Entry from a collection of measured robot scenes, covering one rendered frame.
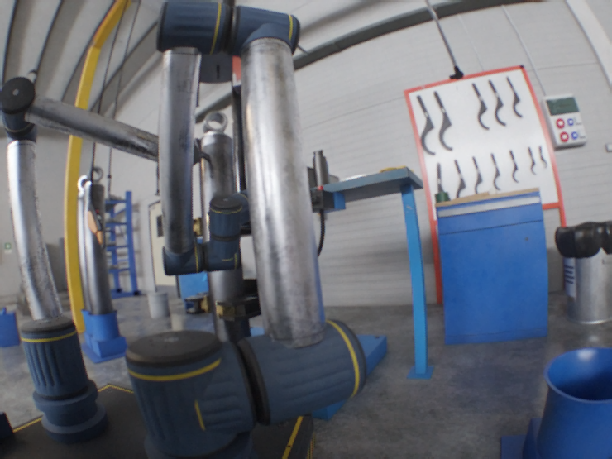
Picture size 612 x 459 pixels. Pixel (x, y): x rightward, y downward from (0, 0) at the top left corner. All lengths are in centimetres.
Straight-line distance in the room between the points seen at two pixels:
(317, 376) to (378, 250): 273
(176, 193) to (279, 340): 50
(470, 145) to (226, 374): 298
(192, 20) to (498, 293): 196
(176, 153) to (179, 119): 9
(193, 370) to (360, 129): 326
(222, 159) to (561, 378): 179
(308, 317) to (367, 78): 338
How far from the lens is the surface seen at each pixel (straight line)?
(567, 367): 94
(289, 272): 54
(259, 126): 61
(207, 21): 76
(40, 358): 94
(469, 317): 195
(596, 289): 218
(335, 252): 344
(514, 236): 189
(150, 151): 112
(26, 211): 122
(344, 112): 366
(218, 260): 97
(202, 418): 54
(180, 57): 76
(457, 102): 331
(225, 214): 88
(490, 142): 316
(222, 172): 164
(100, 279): 258
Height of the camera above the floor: 76
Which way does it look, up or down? 4 degrees up
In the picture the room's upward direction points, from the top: 6 degrees counter-clockwise
